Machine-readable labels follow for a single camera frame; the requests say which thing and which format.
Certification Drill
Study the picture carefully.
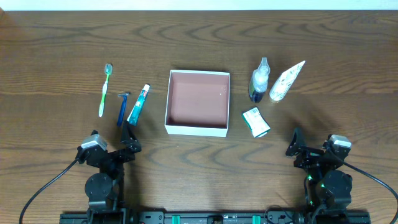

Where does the blue disposable razor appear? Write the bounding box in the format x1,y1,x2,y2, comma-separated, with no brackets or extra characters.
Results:
117,92,130,126

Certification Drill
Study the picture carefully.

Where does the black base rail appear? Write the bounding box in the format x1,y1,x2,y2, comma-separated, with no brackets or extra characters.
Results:
58,210,371,224

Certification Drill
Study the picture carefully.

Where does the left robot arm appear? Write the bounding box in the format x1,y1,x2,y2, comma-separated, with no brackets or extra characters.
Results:
76,121,141,223

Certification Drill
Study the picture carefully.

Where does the left black cable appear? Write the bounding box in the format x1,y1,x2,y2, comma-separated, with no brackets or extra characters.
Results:
18,157,80,224

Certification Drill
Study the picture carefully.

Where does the black cable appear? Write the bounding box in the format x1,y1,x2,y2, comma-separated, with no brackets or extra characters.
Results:
18,157,80,224
341,160,398,224

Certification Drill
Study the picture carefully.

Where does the green white toothbrush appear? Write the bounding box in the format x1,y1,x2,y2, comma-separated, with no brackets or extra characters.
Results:
98,63,113,117

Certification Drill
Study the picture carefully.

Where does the clear spray bottle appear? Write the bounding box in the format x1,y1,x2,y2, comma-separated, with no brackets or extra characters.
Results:
248,57,271,103

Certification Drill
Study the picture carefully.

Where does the white box with pink inside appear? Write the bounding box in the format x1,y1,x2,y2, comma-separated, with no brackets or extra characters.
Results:
164,70,230,138

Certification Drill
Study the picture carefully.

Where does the green white toothpaste tube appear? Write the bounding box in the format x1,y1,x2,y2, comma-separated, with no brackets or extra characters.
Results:
127,84,150,126

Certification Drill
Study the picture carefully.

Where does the white leaf-print shampoo tube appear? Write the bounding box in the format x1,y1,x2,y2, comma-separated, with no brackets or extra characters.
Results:
269,60,306,103

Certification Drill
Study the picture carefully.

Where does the green white soap packet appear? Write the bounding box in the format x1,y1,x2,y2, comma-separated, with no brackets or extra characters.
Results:
242,107,271,138

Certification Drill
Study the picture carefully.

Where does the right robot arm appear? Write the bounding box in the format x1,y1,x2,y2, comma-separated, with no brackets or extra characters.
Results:
285,128,353,223

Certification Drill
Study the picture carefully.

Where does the right black cable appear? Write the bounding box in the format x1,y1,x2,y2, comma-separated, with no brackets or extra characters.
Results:
341,160,398,224

